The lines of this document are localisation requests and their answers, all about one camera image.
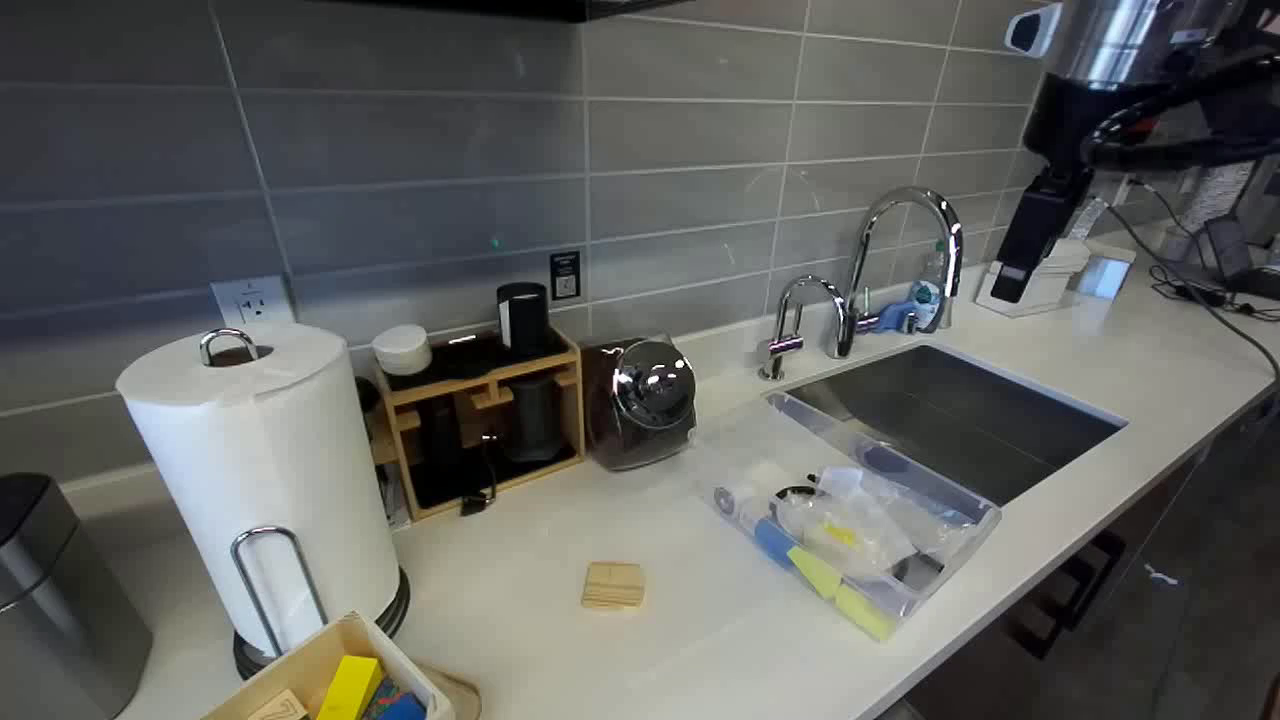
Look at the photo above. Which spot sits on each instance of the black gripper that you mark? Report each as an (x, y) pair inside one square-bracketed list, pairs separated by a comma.
[(1066, 126)]

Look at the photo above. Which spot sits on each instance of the clear plastic container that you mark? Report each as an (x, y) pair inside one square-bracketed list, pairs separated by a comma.
[(864, 513)]

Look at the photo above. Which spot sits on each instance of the white soap dish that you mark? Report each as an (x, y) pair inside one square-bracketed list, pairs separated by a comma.
[(1066, 275)]

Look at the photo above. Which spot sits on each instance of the tall chrome faucet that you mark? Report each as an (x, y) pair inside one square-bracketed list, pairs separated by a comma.
[(923, 220)]

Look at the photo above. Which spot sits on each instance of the blue sponge holder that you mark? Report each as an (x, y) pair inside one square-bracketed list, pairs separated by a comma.
[(910, 310)]

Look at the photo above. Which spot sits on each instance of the stainless steel sink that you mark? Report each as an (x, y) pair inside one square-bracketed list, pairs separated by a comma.
[(953, 422)]

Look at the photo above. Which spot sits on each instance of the small chrome faucet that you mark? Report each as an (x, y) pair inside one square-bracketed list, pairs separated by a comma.
[(790, 324)]

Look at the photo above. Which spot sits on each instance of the dark cabinet front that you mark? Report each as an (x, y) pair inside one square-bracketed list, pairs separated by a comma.
[(1147, 587)]

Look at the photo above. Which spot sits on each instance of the yellow sponge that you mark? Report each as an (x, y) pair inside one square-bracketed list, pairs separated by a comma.
[(864, 612), (812, 572)]

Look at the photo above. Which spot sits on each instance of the black cylinder canister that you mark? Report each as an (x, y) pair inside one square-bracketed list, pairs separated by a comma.
[(521, 317)]

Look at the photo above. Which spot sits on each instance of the wooden coffee pod organizer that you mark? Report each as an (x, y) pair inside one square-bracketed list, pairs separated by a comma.
[(472, 412)]

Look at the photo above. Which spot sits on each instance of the white round bowl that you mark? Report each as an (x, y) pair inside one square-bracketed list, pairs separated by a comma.
[(401, 349)]

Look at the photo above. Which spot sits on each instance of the blue toy block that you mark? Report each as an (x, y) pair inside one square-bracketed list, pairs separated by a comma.
[(397, 707)]

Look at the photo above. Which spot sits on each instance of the white paper towel roll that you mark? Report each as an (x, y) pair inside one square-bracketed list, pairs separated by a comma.
[(263, 465)]

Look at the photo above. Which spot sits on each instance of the yellow toy block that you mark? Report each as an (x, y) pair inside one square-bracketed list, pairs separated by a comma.
[(351, 684)]

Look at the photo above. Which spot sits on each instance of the light wooden box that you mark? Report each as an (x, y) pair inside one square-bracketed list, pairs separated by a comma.
[(314, 673)]

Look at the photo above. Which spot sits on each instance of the metal paper towel holder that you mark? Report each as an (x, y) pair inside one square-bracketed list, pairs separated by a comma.
[(266, 587)]

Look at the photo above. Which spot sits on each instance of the plain wooden toy block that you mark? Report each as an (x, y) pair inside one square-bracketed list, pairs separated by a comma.
[(281, 708)]

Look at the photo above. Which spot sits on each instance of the black wall outlet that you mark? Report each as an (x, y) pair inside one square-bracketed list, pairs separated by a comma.
[(565, 275)]

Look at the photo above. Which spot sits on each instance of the white wall outlet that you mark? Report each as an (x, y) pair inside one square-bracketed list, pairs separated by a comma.
[(252, 306)]

